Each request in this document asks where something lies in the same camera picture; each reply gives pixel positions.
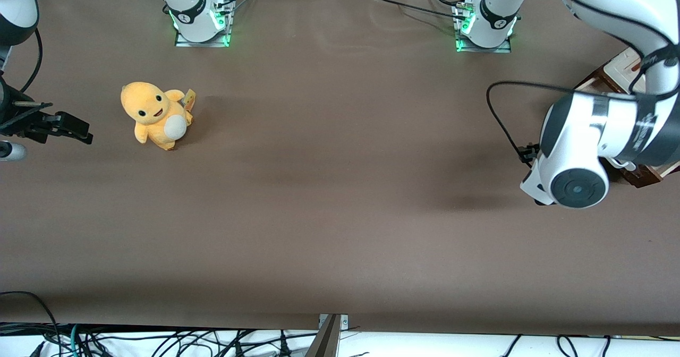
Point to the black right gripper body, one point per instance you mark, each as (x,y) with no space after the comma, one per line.
(11,120)

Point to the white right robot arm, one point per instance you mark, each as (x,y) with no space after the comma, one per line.
(191,6)

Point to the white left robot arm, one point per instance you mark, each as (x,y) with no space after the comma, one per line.
(579,128)

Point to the orange plush toy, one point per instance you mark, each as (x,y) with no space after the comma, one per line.
(154,112)

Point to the brown table cover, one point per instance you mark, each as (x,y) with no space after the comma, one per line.
(340,187)

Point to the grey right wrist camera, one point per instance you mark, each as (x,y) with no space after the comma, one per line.
(11,151)

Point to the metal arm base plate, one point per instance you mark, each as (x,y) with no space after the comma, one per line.
(499,50)
(212,44)

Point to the grey camera post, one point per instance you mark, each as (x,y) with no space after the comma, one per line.
(325,341)

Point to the small metal bracket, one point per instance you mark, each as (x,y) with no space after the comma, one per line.
(344,321)

